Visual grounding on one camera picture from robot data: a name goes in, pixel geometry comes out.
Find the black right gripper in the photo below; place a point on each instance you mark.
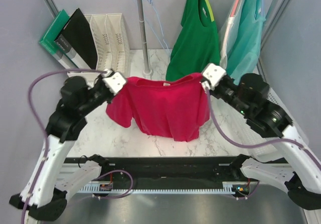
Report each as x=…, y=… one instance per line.
x=212, y=92

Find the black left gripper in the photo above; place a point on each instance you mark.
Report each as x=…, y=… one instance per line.
x=100, y=81

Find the red t shirt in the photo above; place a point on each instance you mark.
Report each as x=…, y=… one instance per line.
x=174, y=110

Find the light blue wire hanger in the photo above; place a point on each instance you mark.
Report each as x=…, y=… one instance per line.
x=161, y=39

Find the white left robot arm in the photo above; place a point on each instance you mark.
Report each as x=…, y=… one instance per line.
x=45, y=198

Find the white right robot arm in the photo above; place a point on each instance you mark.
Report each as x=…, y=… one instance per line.
x=302, y=184

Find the teal t shirt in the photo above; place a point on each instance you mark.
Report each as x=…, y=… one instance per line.
x=246, y=50

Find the green t shirt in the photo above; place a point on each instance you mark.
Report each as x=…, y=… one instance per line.
x=198, y=42

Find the white plastic laundry basket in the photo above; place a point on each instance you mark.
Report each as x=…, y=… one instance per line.
x=259, y=117

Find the white file organizer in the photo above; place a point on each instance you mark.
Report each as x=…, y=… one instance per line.
x=111, y=42

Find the green folder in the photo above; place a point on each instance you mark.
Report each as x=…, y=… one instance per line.
x=47, y=41

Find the metal clothes rack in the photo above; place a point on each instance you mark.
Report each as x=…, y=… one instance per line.
x=155, y=61

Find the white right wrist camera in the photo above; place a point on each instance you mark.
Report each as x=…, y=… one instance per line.
x=212, y=75

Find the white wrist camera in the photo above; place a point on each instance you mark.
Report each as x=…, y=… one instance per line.
x=114, y=80
x=212, y=75

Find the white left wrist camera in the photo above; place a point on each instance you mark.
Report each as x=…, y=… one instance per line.
x=114, y=80

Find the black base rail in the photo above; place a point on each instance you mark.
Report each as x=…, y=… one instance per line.
x=169, y=172

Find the white slotted cable duct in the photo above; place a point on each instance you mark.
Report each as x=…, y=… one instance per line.
x=102, y=188

